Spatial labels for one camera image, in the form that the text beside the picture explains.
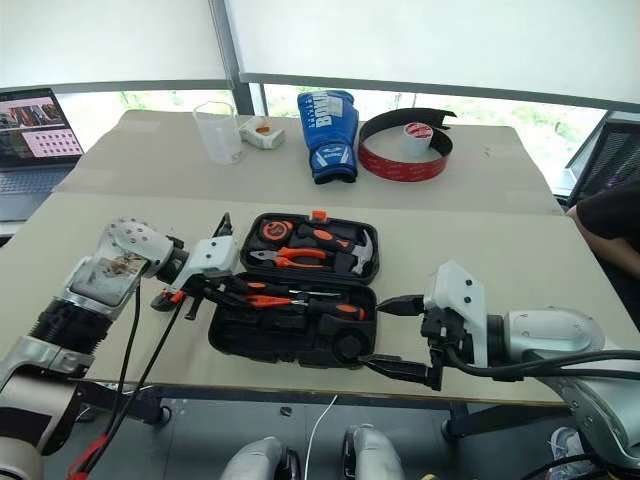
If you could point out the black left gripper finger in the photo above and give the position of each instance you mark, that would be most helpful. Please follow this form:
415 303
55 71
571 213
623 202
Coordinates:
194 302
222 294

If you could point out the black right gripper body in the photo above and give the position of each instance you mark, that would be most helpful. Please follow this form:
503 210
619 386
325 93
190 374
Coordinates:
445 332

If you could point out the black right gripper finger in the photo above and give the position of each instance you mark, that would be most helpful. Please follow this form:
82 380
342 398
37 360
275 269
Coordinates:
405 370
405 306

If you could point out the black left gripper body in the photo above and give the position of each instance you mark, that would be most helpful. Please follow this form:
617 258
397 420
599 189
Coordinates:
217 279

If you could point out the small black orange tool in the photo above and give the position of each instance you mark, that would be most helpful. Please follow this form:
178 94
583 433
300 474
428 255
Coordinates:
165 301

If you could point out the black plastic tool case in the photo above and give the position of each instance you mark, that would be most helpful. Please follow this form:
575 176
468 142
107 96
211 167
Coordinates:
280 335

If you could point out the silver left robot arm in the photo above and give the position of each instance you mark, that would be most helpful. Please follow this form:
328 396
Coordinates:
135 245

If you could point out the bare person forearm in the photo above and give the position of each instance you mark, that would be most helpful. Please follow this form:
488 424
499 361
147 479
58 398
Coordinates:
617 252

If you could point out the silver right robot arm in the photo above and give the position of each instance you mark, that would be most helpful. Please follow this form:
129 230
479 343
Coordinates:
545 327

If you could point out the thin black orange screwdriver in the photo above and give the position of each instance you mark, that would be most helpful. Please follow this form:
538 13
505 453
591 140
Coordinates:
257 286

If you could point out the orange black tape measure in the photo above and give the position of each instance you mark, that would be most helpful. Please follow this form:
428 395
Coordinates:
274 231

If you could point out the silver rounded shape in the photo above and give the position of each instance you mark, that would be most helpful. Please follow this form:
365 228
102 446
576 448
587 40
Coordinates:
255 460
372 452

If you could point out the small black floor object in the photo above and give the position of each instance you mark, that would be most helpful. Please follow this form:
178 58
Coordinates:
287 411

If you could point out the black and red coiled band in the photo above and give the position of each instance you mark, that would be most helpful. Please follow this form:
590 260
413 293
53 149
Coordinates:
400 167

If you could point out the clear plastic measuring beaker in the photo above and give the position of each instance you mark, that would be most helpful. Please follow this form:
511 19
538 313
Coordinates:
220 135

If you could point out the small white box with orange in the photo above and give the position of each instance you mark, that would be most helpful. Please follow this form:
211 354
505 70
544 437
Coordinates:
262 136

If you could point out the white tape roll red top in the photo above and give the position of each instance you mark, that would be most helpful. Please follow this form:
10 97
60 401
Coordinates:
416 141

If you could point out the white sneaker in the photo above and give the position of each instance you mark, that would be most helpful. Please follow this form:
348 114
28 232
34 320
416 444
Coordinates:
567 445

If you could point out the blue boxing glove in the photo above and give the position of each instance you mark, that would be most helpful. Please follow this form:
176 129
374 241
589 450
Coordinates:
330 135

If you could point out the person in black clothes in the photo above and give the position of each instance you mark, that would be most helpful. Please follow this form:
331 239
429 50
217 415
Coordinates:
615 210

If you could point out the grey open laptop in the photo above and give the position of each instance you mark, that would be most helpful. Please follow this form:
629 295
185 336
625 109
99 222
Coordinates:
30 125

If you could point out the white roller blind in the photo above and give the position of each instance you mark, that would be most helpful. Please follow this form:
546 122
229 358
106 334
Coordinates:
425 40
100 40

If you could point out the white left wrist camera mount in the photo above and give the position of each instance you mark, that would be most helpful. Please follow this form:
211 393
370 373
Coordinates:
212 256

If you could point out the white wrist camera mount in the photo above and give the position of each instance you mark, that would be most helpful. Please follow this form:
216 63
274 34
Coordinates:
457 290
212 256

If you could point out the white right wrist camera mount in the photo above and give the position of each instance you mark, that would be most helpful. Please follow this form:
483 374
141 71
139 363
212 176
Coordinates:
457 290

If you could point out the grey window frame post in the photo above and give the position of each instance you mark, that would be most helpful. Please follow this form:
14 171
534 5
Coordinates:
240 70

